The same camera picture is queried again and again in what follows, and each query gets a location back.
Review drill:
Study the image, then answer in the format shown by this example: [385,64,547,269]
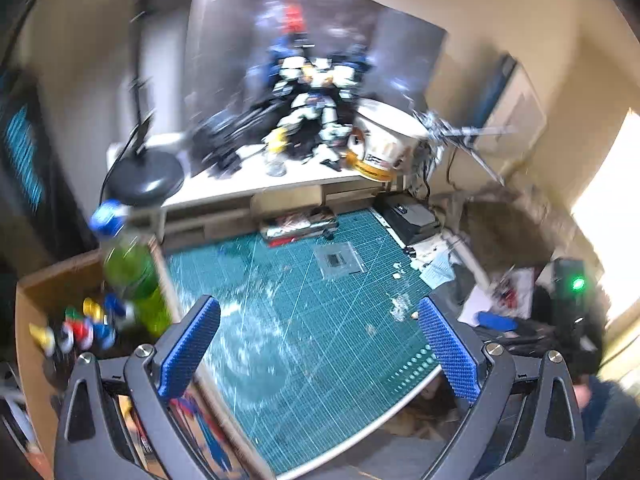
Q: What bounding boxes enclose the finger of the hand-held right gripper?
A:
[474,311,555,350]

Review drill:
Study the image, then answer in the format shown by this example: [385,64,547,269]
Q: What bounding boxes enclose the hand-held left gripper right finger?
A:
[416,296,586,480]

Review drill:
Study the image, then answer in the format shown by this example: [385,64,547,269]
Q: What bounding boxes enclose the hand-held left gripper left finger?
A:
[52,295,222,480]

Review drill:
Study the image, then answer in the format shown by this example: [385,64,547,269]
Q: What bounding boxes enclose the brown cardboard box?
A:
[15,241,277,480]

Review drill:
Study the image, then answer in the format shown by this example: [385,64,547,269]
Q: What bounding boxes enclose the person's right forearm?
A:
[575,375,640,463]

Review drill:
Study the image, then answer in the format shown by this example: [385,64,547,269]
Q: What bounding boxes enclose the white paper sheets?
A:
[412,239,537,327]

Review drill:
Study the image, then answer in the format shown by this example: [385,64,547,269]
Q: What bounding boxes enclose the green bottle with blue cap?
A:
[89,199,174,339]

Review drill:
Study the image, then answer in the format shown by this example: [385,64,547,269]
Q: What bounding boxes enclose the row of small paint bottles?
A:
[27,296,137,362]

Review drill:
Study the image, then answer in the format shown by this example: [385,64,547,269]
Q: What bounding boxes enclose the green cutting mat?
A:
[164,208,444,476]

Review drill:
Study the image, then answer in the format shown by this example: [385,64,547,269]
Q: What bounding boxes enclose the black flat device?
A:
[382,199,444,244]

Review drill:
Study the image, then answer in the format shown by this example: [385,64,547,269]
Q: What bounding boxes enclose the grey square plate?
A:
[314,241,364,279]

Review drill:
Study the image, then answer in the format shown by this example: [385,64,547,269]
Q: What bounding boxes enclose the white desk riser shelf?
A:
[106,139,403,252]

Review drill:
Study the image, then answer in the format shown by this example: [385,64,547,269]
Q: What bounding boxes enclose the black desk lamp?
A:
[99,0,186,207]

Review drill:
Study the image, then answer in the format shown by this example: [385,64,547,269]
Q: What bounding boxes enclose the silver winged model piece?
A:
[412,109,518,187]

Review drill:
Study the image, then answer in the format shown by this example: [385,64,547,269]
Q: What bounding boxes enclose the small glass jar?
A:
[264,144,289,177]

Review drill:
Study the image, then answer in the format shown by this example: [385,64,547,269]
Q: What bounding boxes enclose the dark model kit parts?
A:
[191,109,272,179]

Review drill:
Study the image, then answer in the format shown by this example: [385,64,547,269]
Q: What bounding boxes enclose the white paper bowl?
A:
[344,98,431,182]

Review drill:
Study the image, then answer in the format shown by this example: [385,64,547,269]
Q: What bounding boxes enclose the black computer case blue lights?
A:
[0,70,67,262]

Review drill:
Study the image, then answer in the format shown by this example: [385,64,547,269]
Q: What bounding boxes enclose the white and blue robot model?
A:
[244,4,377,162]

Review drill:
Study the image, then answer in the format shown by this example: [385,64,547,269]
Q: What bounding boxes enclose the framed wall board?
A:
[477,54,547,137]

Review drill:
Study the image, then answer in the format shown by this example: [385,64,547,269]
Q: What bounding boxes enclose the dark wall poster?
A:
[184,0,449,128]

